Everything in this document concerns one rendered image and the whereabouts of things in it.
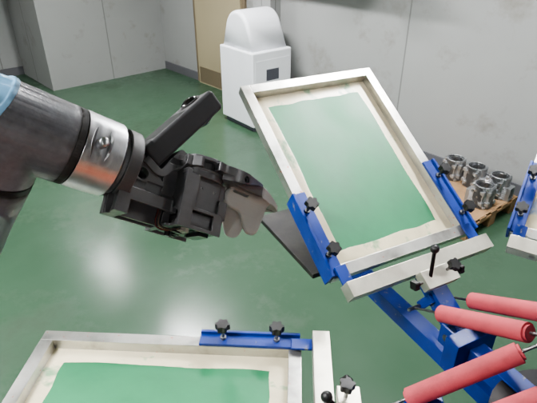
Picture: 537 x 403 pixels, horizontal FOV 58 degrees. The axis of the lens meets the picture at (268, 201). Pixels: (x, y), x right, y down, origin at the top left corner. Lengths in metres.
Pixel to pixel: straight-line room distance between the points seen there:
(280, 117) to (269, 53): 3.64
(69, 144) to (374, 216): 1.37
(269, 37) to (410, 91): 1.62
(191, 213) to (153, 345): 1.08
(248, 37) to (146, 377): 4.32
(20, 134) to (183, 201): 0.16
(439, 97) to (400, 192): 3.07
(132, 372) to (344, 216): 0.82
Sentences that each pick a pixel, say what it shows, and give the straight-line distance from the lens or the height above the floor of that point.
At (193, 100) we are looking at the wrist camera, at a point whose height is 1.91.
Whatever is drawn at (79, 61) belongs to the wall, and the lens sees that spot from 7.73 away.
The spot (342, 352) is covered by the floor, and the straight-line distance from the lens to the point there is 2.88.
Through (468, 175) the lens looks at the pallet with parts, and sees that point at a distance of 4.39.
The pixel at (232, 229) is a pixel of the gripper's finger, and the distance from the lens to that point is 0.59.
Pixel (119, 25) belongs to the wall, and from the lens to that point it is 7.91.
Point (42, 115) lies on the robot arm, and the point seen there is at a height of 1.94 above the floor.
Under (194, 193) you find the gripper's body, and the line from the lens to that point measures 0.50.
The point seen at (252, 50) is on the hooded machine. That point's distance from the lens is 5.36.
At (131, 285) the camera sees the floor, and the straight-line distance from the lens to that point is 3.39.
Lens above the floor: 2.09
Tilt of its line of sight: 30 degrees down
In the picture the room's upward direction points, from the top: straight up
